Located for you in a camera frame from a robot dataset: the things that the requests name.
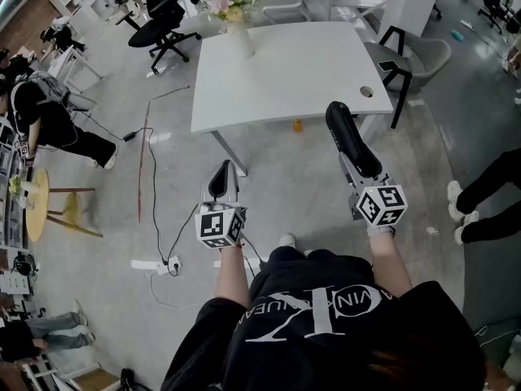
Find grey shell chair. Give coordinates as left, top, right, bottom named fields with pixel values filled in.
left=363, top=30, right=453, bottom=95

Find white office chair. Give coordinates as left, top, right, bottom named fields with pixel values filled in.
left=261, top=0, right=327, bottom=26

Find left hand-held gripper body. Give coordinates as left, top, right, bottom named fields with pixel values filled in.
left=194, top=189, right=248, bottom=250

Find round wooden side table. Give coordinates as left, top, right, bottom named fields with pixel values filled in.
left=24, top=168, right=104, bottom=244

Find person's left forearm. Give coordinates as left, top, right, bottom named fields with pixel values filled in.
left=214, top=243, right=252, bottom=310

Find white power strip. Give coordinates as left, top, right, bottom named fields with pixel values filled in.
left=153, top=255, right=183, bottom=277

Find white cart with wooden panel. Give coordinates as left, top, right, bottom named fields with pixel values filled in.
left=22, top=358, right=120, bottom=391

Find black power cable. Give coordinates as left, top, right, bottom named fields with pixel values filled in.
left=121, top=126, right=181, bottom=277

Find white flower vase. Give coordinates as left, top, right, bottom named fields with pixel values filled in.
left=229, top=21, right=258, bottom=61

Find black metal frame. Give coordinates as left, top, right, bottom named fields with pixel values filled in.
left=377, top=25, right=414, bottom=130

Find person's right forearm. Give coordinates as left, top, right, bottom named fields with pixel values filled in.
left=368, top=232, right=414, bottom=300

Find white wristwatch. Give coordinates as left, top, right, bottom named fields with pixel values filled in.
left=366, top=225, right=396, bottom=239

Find small vase with flowers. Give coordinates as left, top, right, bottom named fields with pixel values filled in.
left=8, top=174, right=41, bottom=198

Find white shelf unit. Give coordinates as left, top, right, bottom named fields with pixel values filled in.
left=48, top=0, right=107, bottom=24

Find red floor tape strip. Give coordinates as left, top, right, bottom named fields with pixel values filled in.
left=137, top=100, right=152, bottom=224

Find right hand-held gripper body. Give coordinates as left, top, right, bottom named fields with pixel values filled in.
left=344, top=169, right=409, bottom=228

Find black printed t-shirt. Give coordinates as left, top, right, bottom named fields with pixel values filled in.
left=160, top=245, right=488, bottom=391

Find white cable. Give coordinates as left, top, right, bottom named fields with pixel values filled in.
left=147, top=270, right=209, bottom=311

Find black office chair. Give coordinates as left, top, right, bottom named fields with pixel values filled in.
left=128, top=0, right=203, bottom=75
left=477, top=0, right=510, bottom=35

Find white desk leg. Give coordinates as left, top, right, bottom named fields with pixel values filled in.
left=357, top=113, right=383, bottom=147
left=210, top=130, right=249, bottom=178

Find black bag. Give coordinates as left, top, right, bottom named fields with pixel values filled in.
left=119, top=367, right=152, bottom=391

